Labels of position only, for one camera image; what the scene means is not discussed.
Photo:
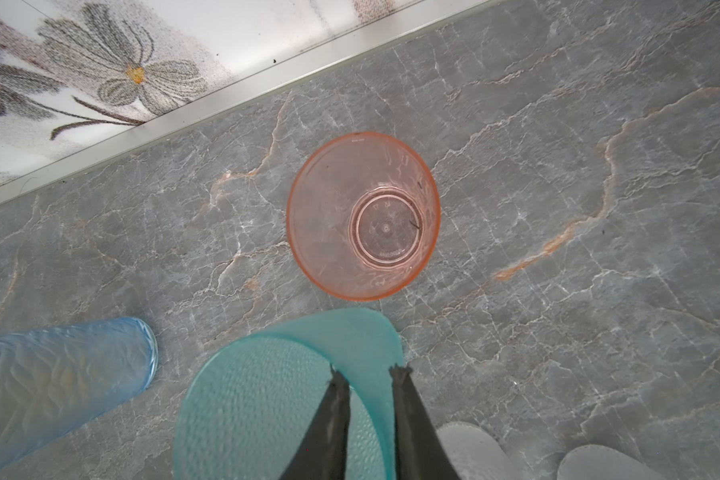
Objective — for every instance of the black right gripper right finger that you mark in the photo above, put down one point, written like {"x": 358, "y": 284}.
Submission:
{"x": 418, "y": 451}

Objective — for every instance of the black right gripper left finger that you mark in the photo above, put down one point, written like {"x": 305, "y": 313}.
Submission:
{"x": 322, "y": 453}

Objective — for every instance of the frosted textured plastic cup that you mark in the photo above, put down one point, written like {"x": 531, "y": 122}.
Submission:
{"x": 474, "y": 453}

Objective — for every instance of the teal textured plastic cup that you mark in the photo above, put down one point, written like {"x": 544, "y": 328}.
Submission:
{"x": 249, "y": 407}

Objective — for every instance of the blue textured plastic cup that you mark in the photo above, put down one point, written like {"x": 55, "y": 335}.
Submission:
{"x": 55, "y": 380}

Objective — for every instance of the pink plastic cup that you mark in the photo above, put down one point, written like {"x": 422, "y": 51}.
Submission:
{"x": 363, "y": 216}

